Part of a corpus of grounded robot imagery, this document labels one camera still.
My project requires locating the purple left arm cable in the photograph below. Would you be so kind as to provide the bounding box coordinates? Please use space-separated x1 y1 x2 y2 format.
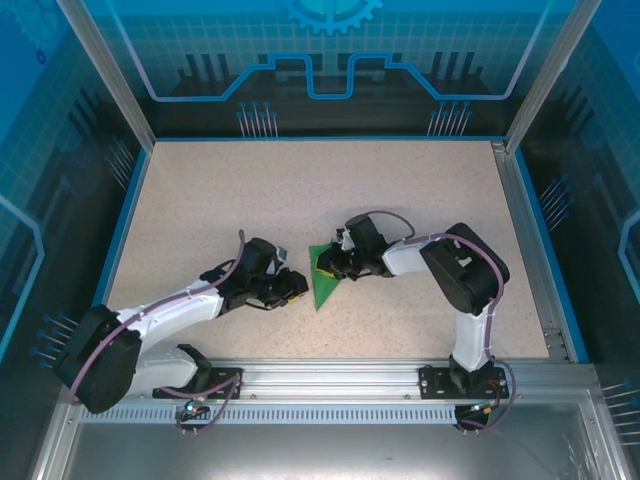
68 228 247 436

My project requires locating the aluminium mounting rail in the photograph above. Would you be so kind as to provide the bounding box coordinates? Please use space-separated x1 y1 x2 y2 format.
64 357 601 401

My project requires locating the metal tray panel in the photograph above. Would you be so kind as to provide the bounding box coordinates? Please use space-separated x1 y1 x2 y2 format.
29 389 634 480

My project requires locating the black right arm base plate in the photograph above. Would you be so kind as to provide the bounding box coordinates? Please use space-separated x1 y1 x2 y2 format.
418 363 511 400

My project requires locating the aluminium frame post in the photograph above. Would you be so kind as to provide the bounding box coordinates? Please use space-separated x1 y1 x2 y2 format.
55 0 157 151
503 0 602 154

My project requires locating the green paper sheet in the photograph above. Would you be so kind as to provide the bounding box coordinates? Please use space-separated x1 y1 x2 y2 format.
306 241 347 314

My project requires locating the aluminium side rail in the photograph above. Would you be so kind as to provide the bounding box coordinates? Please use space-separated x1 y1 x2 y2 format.
492 141 574 362

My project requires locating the cable connector with green light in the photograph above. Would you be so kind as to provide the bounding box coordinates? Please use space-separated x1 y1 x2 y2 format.
467 398 503 417
180 393 210 420

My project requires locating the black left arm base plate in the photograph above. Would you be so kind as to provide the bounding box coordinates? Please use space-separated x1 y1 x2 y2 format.
152 366 245 400

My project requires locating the slotted metal cable duct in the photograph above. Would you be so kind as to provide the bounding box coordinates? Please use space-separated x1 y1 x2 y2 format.
77 405 479 426

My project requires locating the blue table border frame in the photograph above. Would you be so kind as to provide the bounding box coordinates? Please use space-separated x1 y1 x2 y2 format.
73 133 592 365

